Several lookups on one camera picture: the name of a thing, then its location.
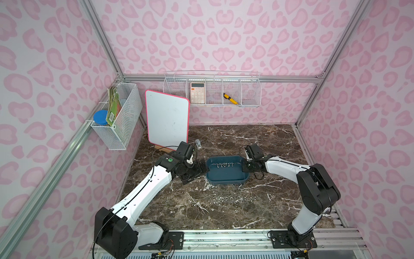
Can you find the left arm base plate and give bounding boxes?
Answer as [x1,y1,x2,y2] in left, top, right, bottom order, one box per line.
[139,231,184,250]

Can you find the pink framed whiteboard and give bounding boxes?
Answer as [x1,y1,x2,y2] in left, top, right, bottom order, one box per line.
[145,90,190,151]

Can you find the pile of silver wing nuts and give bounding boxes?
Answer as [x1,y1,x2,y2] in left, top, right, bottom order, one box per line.
[217,163,235,168]

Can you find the teal plastic storage box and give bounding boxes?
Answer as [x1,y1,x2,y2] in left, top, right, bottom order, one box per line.
[206,155,250,185]

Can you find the white pink calculator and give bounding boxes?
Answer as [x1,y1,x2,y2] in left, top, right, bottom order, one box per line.
[190,82,206,104]

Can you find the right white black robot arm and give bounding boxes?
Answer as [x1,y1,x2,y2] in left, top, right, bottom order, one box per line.
[242,144,341,237]

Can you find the row of table wing nuts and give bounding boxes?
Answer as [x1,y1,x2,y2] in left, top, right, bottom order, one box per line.
[211,196,257,204]

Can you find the white wire wall shelf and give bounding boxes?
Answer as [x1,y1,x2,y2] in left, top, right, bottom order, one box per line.
[162,71,262,107]

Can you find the green paper cards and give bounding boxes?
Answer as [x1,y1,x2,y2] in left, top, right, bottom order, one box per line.
[106,86,122,126]

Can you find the white mesh wall basket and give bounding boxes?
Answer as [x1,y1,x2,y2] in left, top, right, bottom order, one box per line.
[91,83,143,151]

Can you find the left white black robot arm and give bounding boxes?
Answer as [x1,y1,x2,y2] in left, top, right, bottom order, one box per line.
[93,154,208,259]

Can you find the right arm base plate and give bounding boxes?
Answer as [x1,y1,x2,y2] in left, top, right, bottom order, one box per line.
[267,230,318,250]

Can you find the blue round lid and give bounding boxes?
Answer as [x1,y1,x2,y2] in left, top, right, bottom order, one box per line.
[93,110,108,126]

